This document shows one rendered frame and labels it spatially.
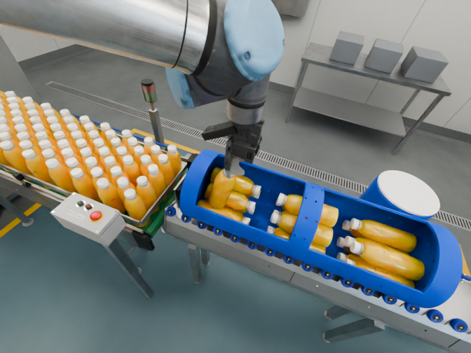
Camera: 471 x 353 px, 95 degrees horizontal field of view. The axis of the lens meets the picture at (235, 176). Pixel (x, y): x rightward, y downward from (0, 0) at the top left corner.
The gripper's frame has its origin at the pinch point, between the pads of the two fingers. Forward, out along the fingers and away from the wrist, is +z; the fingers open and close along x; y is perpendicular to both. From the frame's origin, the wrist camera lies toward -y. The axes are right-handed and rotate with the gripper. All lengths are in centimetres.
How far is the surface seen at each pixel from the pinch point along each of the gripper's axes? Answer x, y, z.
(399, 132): 250, 144, 97
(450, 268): -2, 68, 8
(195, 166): 1.4, -13.5, 5.5
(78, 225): -28, -42, 19
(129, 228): -16, -38, 39
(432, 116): 329, 203, 99
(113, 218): -21.5, -33.7, 19.1
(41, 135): -1, -91, 17
